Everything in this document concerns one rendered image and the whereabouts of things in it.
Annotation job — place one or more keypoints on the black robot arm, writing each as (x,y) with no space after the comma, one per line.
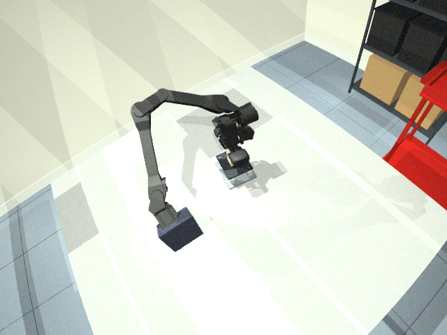
(141,111)

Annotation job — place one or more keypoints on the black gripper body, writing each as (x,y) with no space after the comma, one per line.
(238,154)

